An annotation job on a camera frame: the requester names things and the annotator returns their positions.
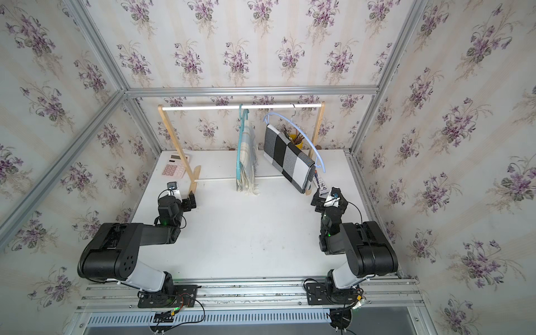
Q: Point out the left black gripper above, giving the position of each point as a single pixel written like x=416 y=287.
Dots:
x=187 y=203

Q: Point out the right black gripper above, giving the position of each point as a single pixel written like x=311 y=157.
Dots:
x=320 y=202

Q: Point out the black white checkered scarf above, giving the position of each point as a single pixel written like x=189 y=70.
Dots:
x=288 y=159

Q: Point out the cream blue plaid scarf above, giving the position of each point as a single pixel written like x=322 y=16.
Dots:
x=248 y=160

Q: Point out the teal clothes hanger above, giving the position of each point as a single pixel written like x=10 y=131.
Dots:
x=243 y=118

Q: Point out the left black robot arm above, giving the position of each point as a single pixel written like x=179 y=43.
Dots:
x=112 y=255

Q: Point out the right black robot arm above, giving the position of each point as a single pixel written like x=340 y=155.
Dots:
x=366 y=248

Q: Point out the blue white pencil box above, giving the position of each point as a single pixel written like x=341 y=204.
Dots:
x=321 y=185

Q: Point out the pink calculator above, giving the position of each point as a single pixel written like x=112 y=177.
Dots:
x=175 y=167

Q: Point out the yellow pencil cup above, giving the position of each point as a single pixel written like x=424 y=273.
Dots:
x=297 y=140

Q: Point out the wooden clothes rack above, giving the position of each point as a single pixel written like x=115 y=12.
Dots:
x=312 y=142

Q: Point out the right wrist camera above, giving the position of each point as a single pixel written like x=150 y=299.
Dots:
x=333 y=198

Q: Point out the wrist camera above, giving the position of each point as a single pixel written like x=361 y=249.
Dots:
x=333 y=198
x=173 y=190

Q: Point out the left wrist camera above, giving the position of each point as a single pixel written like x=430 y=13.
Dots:
x=173 y=190

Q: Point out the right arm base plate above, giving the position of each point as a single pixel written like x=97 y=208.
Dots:
x=325 y=293

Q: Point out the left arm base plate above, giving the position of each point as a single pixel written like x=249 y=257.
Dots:
x=180 y=296

